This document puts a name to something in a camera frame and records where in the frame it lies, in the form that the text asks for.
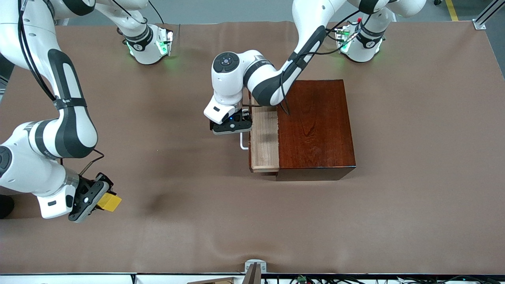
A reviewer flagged brown table cloth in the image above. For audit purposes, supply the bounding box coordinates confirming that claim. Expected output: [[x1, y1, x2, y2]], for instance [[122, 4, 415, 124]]
[[0, 21, 505, 275]]

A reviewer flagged grey metal post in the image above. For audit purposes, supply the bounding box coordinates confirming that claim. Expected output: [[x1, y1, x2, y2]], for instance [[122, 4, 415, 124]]
[[241, 262, 262, 284]]

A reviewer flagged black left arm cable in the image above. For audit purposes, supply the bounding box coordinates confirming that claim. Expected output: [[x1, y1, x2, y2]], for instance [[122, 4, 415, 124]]
[[279, 0, 381, 116]]

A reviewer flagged yellow block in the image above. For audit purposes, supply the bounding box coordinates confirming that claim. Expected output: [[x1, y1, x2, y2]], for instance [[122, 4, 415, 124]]
[[97, 192, 122, 213]]

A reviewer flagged aluminium frame profile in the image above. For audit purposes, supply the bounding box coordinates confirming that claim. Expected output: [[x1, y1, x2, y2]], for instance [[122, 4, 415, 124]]
[[473, 0, 505, 30]]

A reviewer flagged black rounded object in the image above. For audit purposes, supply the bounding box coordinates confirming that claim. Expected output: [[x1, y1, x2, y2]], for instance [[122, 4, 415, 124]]
[[0, 194, 15, 219]]

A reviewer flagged brown cardboard piece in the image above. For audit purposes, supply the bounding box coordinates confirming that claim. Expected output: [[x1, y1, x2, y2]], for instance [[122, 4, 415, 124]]
[[187, 277, 237, 284]]

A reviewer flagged black base cable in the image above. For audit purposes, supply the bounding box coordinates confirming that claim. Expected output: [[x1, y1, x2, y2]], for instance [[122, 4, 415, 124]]
[[149, 0, 165, 24]]

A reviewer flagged grey metal bracket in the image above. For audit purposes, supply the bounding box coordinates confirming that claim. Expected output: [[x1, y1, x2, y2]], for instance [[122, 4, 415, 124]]
[[245, 259, 267, 273]]

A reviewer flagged dark brown wooden cabinet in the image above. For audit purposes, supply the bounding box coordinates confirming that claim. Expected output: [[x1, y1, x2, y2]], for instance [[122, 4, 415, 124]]
[[275, 80, 357, 181]]

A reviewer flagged wooden drawer with white handle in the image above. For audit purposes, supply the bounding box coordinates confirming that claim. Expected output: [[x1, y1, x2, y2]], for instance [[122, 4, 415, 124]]
[[240, 93, 280, 173]]

